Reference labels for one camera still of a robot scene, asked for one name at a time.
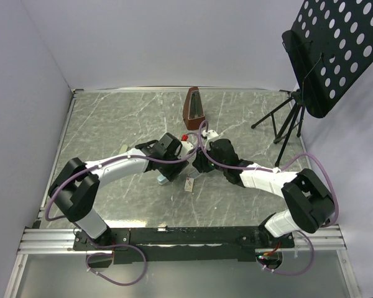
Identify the white staple box sleeve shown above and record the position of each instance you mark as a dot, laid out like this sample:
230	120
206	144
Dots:
189	183

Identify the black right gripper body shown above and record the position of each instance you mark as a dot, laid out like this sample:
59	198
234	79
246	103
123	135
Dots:
204	166

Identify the brown wooden metronome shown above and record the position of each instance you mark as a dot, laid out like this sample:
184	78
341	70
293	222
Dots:
193	113

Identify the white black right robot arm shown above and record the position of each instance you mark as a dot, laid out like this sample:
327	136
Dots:
309	202

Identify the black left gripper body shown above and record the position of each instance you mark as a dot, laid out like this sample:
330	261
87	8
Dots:
170	170

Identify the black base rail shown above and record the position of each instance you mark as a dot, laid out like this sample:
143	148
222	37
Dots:
129	245

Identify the black perforated music stand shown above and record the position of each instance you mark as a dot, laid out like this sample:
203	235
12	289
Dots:
329	46

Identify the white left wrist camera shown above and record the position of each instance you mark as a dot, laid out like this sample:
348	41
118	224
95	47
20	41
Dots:
186	147

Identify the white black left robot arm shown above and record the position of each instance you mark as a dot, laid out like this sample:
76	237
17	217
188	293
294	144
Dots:
75	188

